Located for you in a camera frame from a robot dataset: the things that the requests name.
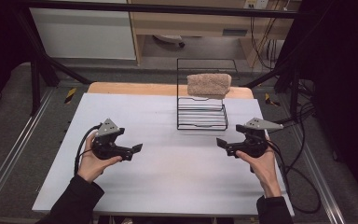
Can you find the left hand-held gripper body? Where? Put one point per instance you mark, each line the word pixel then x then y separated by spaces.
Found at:
pixel 104 147

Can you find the white cabinet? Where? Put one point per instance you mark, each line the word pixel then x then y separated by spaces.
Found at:
pixel 84 34

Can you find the brown towel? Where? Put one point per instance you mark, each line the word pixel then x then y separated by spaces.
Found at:
pixel 209 84

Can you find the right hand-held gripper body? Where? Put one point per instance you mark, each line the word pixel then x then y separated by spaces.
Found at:
pixel 256 143

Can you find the wooden table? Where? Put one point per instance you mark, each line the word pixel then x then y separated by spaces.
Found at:
pixel 136 89

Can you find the black metal frame crossbar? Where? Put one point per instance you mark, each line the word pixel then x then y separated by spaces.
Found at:
pixel 155 8

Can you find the office chair base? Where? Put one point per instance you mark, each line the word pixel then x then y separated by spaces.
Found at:
pixel 169 39

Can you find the person's right hand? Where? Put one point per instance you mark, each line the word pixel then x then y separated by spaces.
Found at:
pixel 265 171

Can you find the person's left hand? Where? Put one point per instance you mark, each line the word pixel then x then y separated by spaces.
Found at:
pixel 90 166

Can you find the light wooden desk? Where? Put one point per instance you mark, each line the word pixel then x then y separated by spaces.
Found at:
pixel 192 23

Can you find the white power outlet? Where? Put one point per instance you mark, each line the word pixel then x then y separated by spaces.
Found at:
pixel 256 3

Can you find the yellow black floor tape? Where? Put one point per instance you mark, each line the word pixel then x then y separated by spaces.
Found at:
pixel 70 95
pixel 271 100

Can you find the aluminium floor rail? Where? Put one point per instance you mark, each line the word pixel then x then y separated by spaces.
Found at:
pixel 15 146
pixel 320 180

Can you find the black metal frame stand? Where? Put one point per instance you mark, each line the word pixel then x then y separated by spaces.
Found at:
pixel 294 90
pixel 34 81

